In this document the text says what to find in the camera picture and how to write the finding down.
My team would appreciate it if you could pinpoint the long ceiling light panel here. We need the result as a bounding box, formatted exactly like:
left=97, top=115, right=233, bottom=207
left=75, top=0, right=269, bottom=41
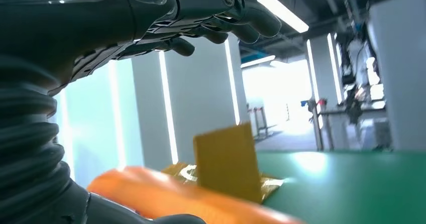
left=256, top=0, right=310, bottom=34

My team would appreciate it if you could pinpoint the metal rail with clamps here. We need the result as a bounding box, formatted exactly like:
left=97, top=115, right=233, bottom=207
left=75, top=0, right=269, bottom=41
left=300, top=97, right=349, bottom=152

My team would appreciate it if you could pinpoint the green table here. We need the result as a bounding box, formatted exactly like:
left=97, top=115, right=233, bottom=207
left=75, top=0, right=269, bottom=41
left=256, top=150, right=426, bottom=224

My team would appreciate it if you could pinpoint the grey machine with column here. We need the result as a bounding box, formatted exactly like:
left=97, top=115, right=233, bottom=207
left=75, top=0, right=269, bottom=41
left=366, top=0, right=426, bottom=152

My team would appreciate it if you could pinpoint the orange plastic bottle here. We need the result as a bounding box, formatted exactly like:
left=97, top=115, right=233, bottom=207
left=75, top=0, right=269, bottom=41
left=87, top=166, right=305, bottom=224

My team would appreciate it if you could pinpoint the yellow taped cardboard box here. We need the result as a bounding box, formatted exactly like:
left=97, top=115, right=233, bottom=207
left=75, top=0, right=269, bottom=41
left=161, top=123, right=285, bottom=205

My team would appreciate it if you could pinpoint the white LED wall strip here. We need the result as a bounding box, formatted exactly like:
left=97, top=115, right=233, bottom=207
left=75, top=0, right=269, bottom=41
left=158, top=51, right=179, bottom=165
left=225, top=38, right=241, bottom=126

